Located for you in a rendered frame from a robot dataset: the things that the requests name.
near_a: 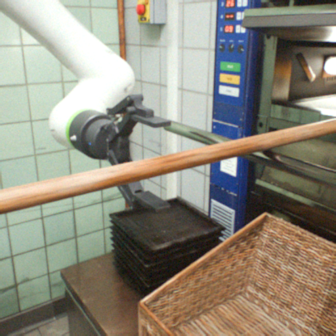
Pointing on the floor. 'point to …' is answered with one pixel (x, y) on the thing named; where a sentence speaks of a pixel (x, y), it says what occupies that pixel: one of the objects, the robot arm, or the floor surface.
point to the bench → (100, 300)
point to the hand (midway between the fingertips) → (159, 166)
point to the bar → (308, 171)
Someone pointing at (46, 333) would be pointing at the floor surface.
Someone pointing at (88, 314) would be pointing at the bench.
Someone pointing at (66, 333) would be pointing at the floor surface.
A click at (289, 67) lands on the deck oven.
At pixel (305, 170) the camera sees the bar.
